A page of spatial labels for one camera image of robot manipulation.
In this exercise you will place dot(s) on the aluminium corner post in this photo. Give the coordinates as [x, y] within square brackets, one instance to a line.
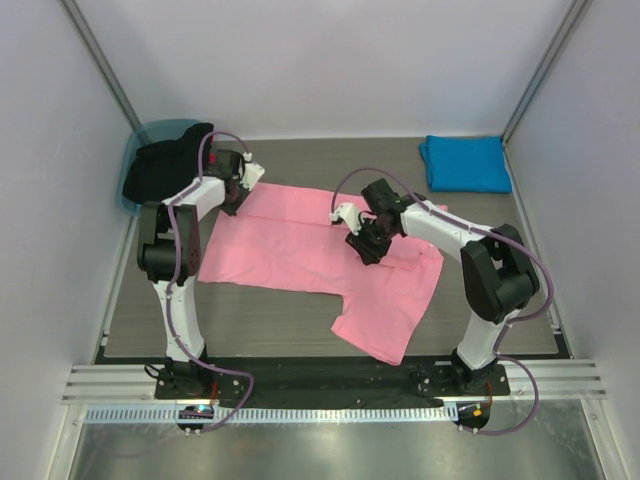
[569, 23]
[86, 35]

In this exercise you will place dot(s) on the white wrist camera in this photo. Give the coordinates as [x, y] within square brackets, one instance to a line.
[348, 214]
[250, 172]

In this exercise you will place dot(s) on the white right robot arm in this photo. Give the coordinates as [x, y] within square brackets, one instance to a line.
[499, 278]

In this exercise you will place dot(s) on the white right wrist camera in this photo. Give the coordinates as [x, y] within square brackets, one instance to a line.
[348, 214]

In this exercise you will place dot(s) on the pink t shirt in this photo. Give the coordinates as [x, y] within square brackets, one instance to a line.
[282, 238]

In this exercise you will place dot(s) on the white slotted cable duct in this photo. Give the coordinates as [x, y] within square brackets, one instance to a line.
[185, 414]

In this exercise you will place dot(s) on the black t shirt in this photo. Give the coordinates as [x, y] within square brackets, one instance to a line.
[162, 169]

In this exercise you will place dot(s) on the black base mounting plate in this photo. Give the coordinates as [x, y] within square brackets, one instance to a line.
[288, 377]

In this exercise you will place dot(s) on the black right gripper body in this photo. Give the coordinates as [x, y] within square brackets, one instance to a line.
[370, 245]

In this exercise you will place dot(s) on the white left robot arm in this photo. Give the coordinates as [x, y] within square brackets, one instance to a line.
[169, 253]

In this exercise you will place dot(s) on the left aluminium corner post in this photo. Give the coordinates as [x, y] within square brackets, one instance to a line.
[86, 35]

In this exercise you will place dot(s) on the right aluminium corner post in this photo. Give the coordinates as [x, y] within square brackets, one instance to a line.
[569, 23]

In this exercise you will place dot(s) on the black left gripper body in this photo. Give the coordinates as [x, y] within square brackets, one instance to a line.
[232, 206]

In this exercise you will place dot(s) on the aluminium front rail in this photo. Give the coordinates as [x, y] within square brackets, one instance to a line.
[549, 378]

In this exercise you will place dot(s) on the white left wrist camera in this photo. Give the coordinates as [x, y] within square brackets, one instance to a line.
[250, 172]

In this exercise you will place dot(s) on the folded blue t shirt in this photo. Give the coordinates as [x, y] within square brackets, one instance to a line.
[465, 165]

